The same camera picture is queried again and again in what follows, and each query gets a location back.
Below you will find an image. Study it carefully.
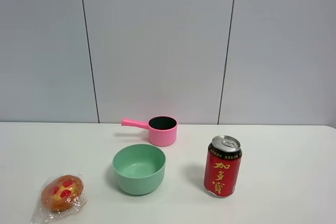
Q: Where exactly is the wrapped fruit pastry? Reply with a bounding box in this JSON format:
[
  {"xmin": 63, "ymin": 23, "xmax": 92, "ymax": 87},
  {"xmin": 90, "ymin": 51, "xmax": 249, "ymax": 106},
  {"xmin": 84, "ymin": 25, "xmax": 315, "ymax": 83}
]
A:
[{"xmin": 30, "ymin": 175, "xmax": 87, "ymax": 223}]

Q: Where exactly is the green plastic bowl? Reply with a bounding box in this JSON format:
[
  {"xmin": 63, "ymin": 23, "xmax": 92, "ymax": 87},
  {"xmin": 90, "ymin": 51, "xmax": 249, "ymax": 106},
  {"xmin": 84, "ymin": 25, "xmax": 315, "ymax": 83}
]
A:
[{"xmin": 112, "ymin": 144, "xmax": 166, "ymax": 196}]

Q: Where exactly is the red herbal tea can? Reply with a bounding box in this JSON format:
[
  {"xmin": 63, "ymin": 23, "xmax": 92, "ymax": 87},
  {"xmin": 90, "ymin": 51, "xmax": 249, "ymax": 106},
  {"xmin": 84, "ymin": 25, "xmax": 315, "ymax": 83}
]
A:
[{"xmin": 204, "ymin": 135, "xmax": 243, "ymax": 198}]

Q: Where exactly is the pink toy saucepan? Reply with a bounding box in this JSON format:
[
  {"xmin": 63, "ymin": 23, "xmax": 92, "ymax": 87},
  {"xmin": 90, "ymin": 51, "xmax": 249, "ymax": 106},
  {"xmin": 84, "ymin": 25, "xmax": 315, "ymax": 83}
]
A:
[{"xmin": 121, "ymin": 116, "xmax": 178, "ymax": 147}]

